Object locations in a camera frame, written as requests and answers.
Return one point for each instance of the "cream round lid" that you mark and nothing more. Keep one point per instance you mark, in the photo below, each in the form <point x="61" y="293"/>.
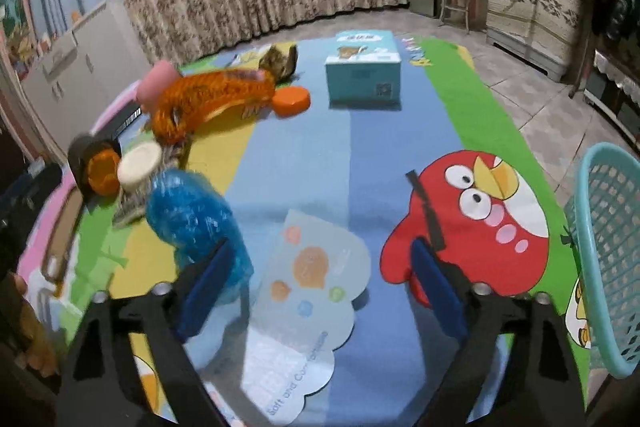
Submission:
<point x="139" y="164"/>

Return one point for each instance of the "teal plastic basket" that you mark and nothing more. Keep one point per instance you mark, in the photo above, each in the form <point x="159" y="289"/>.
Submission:
<point x="607" y="257"/>

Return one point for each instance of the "pink cup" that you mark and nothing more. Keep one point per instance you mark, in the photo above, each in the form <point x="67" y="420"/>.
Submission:
<point x="155" y="84"/>

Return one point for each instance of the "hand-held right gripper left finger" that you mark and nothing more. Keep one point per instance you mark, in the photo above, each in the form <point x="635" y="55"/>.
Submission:
<point x="207" y="287"/>

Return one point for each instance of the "light blue tissue box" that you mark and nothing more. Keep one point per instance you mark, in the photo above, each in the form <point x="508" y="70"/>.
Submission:
<point x="362" y="74"/>

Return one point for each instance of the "small dark booklet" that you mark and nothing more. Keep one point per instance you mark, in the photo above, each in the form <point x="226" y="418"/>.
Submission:
<point x="131" y="209"/>

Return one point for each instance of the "brown framed phone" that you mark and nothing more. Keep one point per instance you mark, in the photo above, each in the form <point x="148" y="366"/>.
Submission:
<point x="60" y="237"/>

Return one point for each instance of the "brown crumpled packet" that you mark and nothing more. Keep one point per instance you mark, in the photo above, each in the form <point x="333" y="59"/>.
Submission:
<point x="280" y="62"/>

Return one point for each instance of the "lace covered low shelf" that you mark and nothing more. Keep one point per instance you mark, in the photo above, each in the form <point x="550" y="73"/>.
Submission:
<point x="617" y="82"/>

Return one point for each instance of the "orange round lid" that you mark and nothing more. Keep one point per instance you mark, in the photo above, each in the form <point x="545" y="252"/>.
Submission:
<point x="291" y="102"/>

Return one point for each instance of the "white wet wipes pack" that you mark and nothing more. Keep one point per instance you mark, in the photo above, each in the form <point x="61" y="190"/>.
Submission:
<point x="310" y="287"/>

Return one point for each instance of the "wall poster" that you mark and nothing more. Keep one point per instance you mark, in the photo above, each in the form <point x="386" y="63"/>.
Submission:
<point x="12" y="22"/>

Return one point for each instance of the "black barcode box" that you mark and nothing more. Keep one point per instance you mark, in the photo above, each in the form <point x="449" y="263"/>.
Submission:
<point x="127" y="119"/>

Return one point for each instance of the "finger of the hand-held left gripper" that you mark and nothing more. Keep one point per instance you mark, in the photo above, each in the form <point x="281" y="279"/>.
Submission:
<point x="80" y="157"/>

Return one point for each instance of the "blue plastic bag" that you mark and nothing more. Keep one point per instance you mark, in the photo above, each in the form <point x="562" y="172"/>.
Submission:
<point x="195" y="217"/>

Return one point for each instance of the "cloth covered chest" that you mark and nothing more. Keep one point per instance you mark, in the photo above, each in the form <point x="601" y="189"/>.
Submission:
<point x="535" y="17"/>

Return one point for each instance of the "colourful cartoon play mat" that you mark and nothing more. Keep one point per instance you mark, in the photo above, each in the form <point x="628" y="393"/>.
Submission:
<point x="325" y="167"/>

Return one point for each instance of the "white low cabinet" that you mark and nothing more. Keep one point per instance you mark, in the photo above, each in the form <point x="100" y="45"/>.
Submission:
<point x="65" y="72"/>

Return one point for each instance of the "person's left hand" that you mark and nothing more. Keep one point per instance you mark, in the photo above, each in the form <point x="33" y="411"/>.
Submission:
<point x="35" y="337"/>

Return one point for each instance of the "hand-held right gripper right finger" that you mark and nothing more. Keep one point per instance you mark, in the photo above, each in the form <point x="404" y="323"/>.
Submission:
<point x="436" y="292"/>

